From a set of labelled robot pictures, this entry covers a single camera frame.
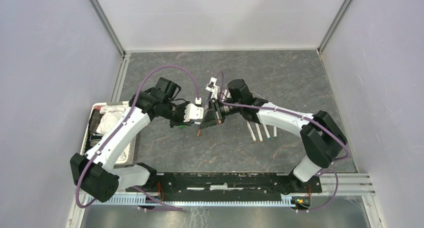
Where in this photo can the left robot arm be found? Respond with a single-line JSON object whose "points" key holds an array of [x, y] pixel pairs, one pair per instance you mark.
{"points": [[94, 172]]}

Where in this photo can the brown capped white marker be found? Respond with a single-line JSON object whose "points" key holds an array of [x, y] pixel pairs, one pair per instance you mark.
{"points": [[250, 129]]}

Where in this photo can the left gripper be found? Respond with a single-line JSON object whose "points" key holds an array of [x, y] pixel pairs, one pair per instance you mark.
{"points": [[180, 121]]}

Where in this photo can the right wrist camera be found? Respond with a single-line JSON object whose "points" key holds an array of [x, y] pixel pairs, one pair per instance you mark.
{"points": [[213, 88]]}

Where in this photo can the white plastic basket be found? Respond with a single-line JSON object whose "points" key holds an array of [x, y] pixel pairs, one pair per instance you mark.
{"points": [[91, 137]]}

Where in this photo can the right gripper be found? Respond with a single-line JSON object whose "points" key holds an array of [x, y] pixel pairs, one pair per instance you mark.
{"points": [[214, 116]]}

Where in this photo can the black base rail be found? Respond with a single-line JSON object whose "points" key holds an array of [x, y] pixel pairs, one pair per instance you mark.
{"points": [[228, 187]]}

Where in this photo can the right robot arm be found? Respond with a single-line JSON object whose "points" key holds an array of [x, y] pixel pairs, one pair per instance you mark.
{"points": [[322, 138]]}

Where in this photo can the white cloth in basket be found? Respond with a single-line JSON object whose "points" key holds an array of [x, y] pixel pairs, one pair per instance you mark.
{"points": [[110, 116]]}

